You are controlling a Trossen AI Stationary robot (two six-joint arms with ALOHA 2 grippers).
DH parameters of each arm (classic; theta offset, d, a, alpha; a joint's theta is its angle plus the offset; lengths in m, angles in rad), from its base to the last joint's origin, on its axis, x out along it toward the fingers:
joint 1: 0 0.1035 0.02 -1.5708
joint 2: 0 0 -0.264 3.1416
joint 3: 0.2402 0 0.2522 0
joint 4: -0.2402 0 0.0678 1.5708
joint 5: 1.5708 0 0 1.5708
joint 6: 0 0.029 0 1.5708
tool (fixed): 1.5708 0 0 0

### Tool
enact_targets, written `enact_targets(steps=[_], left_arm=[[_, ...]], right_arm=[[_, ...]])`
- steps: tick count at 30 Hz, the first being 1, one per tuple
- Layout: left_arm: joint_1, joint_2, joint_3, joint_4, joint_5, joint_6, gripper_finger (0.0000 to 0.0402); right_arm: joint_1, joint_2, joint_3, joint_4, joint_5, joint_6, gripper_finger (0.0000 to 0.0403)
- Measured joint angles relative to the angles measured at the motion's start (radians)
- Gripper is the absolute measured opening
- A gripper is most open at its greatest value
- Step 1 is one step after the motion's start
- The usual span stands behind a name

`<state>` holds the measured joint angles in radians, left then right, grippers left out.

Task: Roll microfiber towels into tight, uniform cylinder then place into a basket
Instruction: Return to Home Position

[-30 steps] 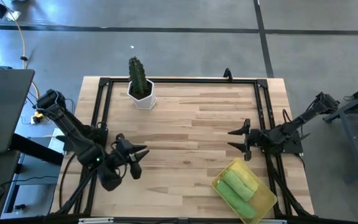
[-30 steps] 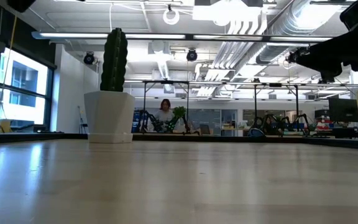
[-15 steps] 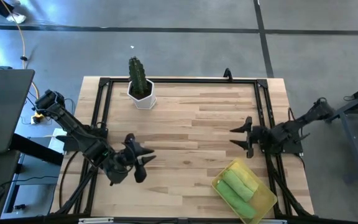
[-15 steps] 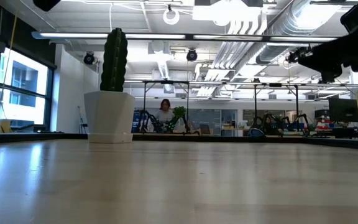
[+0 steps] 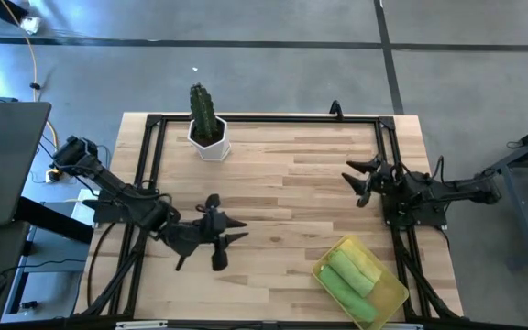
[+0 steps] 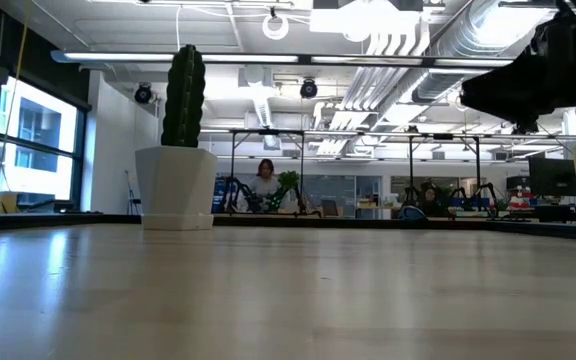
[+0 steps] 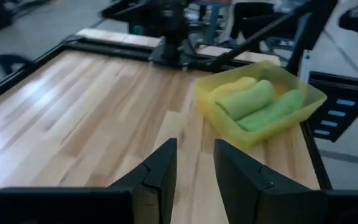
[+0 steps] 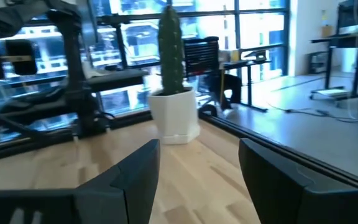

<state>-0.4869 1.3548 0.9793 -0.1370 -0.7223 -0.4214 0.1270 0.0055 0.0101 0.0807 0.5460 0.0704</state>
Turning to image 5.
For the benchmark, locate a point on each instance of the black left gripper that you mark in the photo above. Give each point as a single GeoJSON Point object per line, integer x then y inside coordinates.
{"type": "Point", "coordinates": [220, 256]}

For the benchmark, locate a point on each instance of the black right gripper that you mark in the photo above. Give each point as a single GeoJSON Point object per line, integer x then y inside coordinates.
{"type": "Point", "coordinates": [375, 183]}

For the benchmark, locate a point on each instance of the yellow microfiber towel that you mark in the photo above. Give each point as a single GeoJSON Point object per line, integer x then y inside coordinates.
{"type": "Point", "coordinates": [365, 261]}

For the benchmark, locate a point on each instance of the light green microfiber towel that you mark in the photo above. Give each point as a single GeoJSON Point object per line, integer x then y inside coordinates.
{"type": "Point", "coordinates": [351, 275]}

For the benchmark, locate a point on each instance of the dark green microfiber towel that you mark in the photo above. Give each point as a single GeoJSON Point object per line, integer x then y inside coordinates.
{"type": "Point", "coordinates": [346, 295]}

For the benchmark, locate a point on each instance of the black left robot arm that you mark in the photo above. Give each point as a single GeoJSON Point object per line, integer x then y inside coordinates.
{"type": "Point", "coordinates": [122, 192]}

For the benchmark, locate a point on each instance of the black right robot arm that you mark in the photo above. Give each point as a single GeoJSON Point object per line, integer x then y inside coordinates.
{"type": "Point", "coordinates": [452, 190]}

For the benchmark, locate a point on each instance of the yellow translucent plastic basket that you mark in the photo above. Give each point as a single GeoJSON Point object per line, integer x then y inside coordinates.
{"type": "Point", "coordinates": [392, 293]}

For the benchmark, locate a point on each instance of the white hexagonal plant pot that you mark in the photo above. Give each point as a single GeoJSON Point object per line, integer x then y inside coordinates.
{"type": "Point", "coordinates": [213, 151]}

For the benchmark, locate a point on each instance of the green cactus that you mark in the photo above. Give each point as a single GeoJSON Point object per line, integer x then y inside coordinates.
{"type": "Point", "coordinates": [203, 112]}

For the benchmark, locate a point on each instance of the dark metal cart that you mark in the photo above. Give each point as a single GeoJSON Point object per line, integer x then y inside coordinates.
{"type": "Point", "coordinates": [513, 201]}

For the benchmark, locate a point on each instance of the black desk beam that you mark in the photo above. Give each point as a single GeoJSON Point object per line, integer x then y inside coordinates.
{"type": "Point", "coordinates": [53, 224]}

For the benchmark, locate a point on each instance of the white power strip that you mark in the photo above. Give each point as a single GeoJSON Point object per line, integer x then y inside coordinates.
{"type": "Point", "coordinates": [53, 176]}

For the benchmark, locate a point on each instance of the grey desk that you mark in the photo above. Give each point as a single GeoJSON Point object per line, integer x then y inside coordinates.
{"type": "Point", "coordinates": [7, 160]}

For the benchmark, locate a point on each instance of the person's shoe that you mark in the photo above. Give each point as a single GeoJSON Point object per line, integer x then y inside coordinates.
{"type": "Point", "coordinates": [30, 25]}

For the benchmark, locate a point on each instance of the person's leg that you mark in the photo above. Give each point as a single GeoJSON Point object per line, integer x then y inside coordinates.
{"type": "Point", "coordinates": [3, 9]}

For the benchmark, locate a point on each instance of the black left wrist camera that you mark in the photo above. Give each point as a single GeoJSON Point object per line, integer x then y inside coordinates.
{"type": "Point", "coordinates": [211, 227]}

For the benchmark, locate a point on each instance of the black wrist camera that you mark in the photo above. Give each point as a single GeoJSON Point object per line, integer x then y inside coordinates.
{"type": "Point", "coordinates": [211, 227]}
{"type": "Point", "coordinates": [390, 181]}

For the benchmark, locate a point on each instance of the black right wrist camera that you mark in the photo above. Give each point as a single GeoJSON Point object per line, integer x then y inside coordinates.
{"type": "Point", "coordinates": [390, 181]}

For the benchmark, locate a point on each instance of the small black frame mount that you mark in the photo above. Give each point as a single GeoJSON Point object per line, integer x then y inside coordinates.
{"type": "Point", "coordinates": [336, 110]}

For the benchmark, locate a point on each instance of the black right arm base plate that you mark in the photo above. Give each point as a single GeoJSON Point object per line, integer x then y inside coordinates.
{"type": "Point", "coordinates": [429, 217]}

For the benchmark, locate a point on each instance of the black aluminium table frame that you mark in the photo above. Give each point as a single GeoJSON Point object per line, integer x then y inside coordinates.
{"type": "Point", "coordinates": [268, 118]}

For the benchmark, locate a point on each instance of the silver bracket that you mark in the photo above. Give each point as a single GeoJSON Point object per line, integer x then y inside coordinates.
{"type": "Point", "coordinates": [140, 326]}
{"type": "Point", "coordinates": [410, 326]}

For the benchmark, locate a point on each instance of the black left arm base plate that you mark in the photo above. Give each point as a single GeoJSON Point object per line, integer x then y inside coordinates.
{"type": "Point", "coordinates": [96, 213]}

